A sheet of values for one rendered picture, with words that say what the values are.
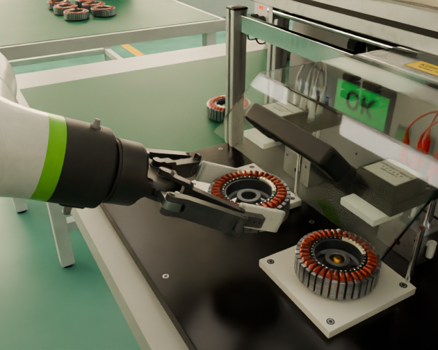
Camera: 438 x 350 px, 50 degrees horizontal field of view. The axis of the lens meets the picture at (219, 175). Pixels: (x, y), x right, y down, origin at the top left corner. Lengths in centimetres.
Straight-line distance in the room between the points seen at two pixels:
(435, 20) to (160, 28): 164
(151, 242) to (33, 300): 114
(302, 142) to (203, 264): 35
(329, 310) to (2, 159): 41
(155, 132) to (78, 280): 89
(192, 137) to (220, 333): 59
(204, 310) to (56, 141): 29
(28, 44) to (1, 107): 151
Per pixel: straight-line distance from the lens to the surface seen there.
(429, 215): 72
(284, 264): 68
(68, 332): 169
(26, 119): 48
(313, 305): 63
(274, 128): 40
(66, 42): 202
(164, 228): 76
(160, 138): 109
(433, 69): 57
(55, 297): 183
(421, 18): 62
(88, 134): 50
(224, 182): 65
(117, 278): 72
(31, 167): 48
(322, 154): 36
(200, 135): 110
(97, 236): 80
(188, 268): 69
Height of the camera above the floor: 123
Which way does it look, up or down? 30 degrees down
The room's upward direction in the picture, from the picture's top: straight up
